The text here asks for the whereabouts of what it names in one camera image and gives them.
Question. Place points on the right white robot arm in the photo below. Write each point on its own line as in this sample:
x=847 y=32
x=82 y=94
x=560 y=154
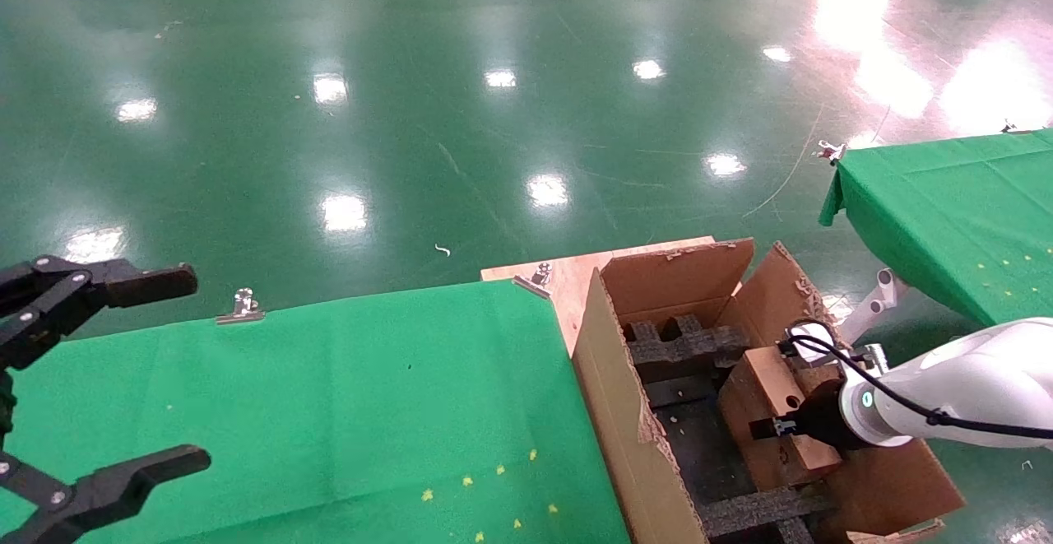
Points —
x=971 y=379

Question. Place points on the large green table cloth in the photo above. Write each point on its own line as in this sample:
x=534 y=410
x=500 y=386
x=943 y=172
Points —
x=288 y=404

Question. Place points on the large open cardboard carton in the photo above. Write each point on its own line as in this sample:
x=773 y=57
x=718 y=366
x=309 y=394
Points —
x=617 y=412

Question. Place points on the green cloth with yellow dots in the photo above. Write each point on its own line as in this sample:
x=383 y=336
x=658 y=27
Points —
x=946 y=215

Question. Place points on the black notched foam insert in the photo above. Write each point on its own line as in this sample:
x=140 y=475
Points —
x=674 y=348

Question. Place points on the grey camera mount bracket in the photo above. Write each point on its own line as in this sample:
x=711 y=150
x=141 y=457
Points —
x=874 y=356

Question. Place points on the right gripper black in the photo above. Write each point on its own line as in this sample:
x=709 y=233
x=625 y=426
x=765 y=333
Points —
x=823 y=425

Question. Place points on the small brown cardboard box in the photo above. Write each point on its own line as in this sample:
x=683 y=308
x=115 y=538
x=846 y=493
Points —
x=765 y=379

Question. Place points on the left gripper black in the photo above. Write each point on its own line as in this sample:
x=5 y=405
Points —
x=5 y=408

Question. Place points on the white metal table leg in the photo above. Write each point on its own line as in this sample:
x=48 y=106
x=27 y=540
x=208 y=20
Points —
x=880 y=297

